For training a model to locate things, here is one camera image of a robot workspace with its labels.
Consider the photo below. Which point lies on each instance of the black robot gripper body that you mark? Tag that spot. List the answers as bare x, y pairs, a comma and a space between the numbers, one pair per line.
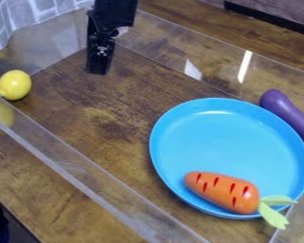
109, 16

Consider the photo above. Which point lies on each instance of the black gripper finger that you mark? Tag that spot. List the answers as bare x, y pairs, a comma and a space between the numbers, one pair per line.
101, 53

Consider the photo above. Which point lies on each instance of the yellow toy lemon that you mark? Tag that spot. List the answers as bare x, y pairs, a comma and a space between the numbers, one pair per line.
15, 85

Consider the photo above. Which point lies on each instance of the blue plastic tray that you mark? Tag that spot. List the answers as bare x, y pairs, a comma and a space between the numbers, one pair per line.
233, 138

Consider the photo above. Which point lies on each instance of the white patterned curtain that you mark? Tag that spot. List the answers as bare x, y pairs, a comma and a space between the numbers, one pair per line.
23, 13

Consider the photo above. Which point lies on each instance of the dark wooden furniture piece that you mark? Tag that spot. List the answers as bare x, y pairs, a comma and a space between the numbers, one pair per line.
284, 13

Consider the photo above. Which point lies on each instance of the purple toy eggplant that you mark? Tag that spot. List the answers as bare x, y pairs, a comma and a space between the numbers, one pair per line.
277, 102

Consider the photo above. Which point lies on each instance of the orange toy carrot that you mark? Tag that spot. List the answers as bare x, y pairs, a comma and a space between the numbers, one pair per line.
238, 196

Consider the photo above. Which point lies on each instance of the clear acrylic back wall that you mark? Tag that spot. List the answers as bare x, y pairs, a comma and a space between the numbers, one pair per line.
228, 67

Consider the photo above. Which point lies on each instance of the clear acrylic wall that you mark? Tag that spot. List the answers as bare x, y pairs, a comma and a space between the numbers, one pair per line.
151, 222
228, 67
42, 45

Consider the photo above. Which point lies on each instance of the clear acrylic left wall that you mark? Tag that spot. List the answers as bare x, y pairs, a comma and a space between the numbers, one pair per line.
42, 45

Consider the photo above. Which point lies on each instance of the clear acrylic front wall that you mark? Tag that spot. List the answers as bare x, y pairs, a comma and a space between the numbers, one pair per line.
151, 222

